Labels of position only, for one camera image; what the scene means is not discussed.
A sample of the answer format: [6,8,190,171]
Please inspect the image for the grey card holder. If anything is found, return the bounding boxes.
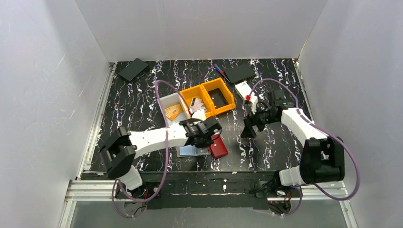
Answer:
[177,145,211,157]

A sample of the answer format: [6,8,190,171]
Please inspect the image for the red card holder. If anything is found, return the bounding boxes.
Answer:
[208,136,229,159]

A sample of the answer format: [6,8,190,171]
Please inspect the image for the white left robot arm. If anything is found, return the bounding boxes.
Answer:
[99,117,222,190]

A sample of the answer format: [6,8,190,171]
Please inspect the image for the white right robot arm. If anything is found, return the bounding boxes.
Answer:
[241,106,345,187]

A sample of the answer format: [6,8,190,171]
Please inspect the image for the white VIP card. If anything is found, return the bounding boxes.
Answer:
[190,97,207,111]

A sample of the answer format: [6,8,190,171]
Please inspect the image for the gold VIP card top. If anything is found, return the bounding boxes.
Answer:
[165,103,183,121]

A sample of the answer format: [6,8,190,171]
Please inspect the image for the yellow bin with white cards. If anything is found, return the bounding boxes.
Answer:
[180,85,214,119]

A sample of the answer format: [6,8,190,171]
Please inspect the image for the black card in bin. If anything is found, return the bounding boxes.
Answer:
[208,88,229,108]

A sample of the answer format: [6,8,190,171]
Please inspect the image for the yellow bin with black card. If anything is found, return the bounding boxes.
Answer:
[201,78,235,116]

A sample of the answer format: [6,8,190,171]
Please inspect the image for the white small box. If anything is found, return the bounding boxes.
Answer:
[235,81,251,100]

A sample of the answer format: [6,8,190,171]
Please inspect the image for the white plastic bin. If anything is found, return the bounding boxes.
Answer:
[159,93,190,126]

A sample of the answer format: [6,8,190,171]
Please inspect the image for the black flat box right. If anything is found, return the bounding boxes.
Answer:
[224,64,256,85]

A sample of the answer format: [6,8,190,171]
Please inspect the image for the black flat box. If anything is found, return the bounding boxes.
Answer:
[224,64,256,85]
[118,58,149,82]

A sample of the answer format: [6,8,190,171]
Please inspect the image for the blue red pen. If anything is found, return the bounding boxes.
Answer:
[214,64,226,78]

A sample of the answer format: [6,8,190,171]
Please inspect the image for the black flat box left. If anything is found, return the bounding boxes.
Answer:
[118,58,149,82]

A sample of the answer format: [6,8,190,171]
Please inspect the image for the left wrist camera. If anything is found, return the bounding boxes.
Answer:
[191,109,207,121]

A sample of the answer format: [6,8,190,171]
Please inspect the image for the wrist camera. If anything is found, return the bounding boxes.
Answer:
[191,109,207,121]
[245,94,258,114]

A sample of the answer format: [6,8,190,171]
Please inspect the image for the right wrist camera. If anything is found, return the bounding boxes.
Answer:
[245,94,258,114]

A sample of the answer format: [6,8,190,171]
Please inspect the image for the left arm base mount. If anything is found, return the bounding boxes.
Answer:
[115,182,160,199]

